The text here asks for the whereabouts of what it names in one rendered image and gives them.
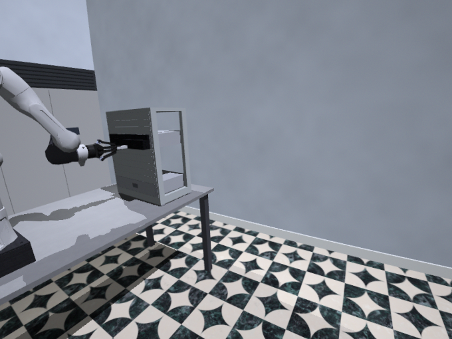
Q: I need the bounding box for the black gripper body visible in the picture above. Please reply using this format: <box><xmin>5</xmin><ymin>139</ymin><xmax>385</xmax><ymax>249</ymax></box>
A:
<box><xmin>85</xmin><ymin>143</ymin><xmax>104</xmax><ymax>159</ymax></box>

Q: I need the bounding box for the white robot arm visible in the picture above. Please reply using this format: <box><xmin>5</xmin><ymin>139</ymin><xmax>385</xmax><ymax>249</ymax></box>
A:
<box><xmin>0</xmin><ymin>66</ymin><xmax>88</xmax><ymax>251</ymax></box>

